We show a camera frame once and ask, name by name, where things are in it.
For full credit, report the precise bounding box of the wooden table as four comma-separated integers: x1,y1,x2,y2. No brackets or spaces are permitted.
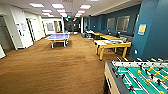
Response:
89,30,108,38
99,33,123,42

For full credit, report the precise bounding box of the white decorated table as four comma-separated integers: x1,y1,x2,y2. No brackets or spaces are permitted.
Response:
94,38,132,62

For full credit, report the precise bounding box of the blue ping pong table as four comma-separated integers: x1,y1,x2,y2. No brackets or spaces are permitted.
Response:
44,32,71,49

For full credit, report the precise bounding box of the ceiling light panel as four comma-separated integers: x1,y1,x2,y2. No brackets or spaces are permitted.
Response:
29,3,45,9
41,9,53,14
76,10,86,15
79,4,92,10
51,3,65,10
57,9,68,14

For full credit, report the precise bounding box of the interior glass window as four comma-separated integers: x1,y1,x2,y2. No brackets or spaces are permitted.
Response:
106,17,117,32
133,13,140,33
116,15,131,33

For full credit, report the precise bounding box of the dark grey sofa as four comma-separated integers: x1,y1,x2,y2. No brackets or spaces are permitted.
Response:
114,31,135,43

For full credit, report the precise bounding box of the white double door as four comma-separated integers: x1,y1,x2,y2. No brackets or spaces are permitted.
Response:
28,18,43,43

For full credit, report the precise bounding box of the green foosball table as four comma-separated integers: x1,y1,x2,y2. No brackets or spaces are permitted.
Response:
103,58,168,94

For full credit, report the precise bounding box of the framed wall picture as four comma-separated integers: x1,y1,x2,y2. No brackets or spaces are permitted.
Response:
46,22,55,32

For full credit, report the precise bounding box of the white wall outlet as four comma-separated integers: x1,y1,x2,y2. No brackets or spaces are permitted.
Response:
133,49,139,55

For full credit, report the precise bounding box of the yellow wall sign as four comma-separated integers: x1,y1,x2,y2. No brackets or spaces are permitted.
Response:
137,23,148,36

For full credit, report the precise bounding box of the white wall notice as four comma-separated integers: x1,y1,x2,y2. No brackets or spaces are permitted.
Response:
20,23,28,32

